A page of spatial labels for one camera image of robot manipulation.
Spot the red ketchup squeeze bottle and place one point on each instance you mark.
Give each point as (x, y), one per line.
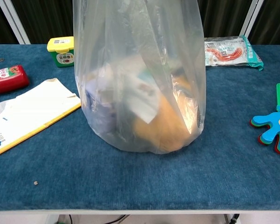
(9, 79)

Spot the orange round bread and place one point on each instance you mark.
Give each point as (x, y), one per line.
(168, 130)

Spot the clear plastic bag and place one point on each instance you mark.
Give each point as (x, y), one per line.
(130, 35)

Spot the green tub with yellow lid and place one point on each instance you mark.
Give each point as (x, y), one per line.
(60, 44)

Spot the white frame post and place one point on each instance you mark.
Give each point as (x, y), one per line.
(15, 23)
(252, 18)

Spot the white table frame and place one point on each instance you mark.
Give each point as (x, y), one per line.
(154, 212)

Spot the black pleated curtain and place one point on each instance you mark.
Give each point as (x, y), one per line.
(44, 18)
(0, 23)
(224, 18)
(273, 21)

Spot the white yellow paper envelope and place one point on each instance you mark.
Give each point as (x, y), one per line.
(32, 109)

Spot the teal snack packet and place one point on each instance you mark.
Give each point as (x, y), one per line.
(228, 53)

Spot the blue hand clapper toy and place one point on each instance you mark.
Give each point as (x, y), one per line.
(275, 128)

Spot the blue felt table cover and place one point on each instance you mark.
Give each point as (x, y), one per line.
(107, 182)

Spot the white carton in bag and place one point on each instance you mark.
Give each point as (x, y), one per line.
(140, 100)

